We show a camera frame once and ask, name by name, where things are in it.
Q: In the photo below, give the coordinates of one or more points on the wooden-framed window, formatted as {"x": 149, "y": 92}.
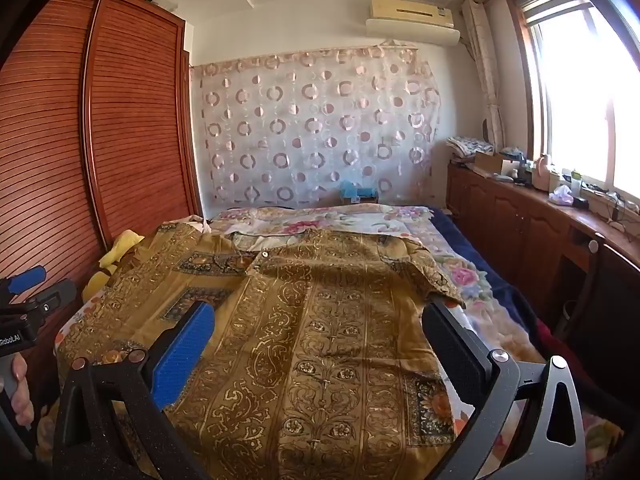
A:
{"x": 585, "y": 100}

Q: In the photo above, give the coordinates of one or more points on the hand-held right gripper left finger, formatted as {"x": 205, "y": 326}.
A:
{"x": 185, "y": 355}

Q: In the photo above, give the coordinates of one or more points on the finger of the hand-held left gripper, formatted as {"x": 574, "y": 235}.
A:
{"x": 27, "y": 280}
{"x": 52, "y": 296}

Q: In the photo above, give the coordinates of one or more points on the sheer circle-patterned wall curtain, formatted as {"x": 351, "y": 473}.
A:
{"x": 310, "y": 125}

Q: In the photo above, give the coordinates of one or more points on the wall air conditioner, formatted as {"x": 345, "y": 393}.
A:
{"x": 410, "y": 22}

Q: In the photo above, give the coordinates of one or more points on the floral bed sheet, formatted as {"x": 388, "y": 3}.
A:
{"x": 350, "y": 217}

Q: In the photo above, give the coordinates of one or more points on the dark chair with white knob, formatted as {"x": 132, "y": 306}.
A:
{"x": 610, "y": 300}

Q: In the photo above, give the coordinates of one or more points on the red-brown slatted wooden wardrobe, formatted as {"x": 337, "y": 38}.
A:
{"x": 60, "y": 160}

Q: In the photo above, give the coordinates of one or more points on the crumpled pale purple bag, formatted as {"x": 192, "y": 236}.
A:
{"x": 561, "y": 195}

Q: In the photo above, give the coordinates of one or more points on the beige pink cloth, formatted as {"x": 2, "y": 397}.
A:
{"x": 194, "y": 221}

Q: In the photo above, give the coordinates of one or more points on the person's left hand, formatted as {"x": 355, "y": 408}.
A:
{"x": 22, "y": 390}

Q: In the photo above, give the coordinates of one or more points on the blue box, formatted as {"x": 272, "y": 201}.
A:
{"x": 357, "y": 192}

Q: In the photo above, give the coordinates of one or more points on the dark blue blanket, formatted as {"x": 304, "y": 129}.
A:
{"x": 480, "y": 255}

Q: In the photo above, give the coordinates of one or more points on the small black box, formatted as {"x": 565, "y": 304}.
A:
{"x": 581, "y": 202}

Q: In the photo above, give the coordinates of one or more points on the pink bottle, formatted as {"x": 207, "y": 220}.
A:
{"x": 542, "y": 172}

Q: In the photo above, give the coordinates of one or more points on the long wooden sill cabinet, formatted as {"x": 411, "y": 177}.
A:
{"x": 515, "y": 225}

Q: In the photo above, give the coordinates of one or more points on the cardboard box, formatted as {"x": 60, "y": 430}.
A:
{"x": 492, "y": 162}

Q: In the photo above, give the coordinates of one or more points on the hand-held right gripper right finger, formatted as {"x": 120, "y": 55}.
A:
{"x": 450, "y": 345}

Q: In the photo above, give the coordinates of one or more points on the stack of folded cloths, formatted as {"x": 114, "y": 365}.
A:
{"x": 465, "y": 147}

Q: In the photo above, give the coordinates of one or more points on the pale floral window curtain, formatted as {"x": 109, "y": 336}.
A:
{"x": 487, "y": 85}

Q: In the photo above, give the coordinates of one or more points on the golden patterned shirt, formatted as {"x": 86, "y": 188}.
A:
{"x": 320, "y": 340}

